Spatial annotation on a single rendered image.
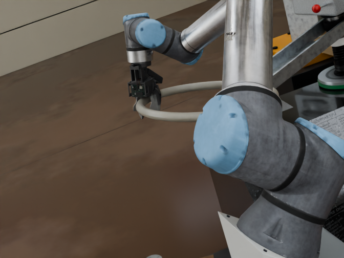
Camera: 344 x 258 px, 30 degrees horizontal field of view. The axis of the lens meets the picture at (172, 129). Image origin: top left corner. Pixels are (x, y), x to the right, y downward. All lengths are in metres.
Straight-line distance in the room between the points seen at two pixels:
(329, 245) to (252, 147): 0.47
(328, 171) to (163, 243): 2.19
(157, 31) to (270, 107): 0.85
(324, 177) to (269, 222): 0.15
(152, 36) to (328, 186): 0.93
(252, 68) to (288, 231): 0.35
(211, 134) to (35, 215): 3.08
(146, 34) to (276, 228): 0.93
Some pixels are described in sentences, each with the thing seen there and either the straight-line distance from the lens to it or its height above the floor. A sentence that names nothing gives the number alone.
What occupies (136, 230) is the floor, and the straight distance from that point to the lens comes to 3.67.
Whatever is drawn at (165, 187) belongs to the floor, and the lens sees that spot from 4.02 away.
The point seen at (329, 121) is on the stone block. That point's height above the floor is 0.80.
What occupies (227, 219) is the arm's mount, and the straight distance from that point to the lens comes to 1.46.
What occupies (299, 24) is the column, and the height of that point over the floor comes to 0.88.
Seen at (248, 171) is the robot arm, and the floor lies 1.20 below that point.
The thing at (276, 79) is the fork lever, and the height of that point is 1.00.
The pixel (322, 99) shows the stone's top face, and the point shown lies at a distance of 2.52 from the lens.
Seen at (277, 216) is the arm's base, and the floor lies 1.07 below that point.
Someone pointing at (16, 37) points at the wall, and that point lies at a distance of 8.27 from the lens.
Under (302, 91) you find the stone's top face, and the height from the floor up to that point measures 0.83.
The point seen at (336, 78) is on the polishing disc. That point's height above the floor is 0.86.
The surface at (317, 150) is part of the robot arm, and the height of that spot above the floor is 1.18.
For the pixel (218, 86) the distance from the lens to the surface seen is 2.42.
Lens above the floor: 1.79
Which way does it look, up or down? 22 degrees down
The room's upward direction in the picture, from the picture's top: 17 degrees counter-clockwise
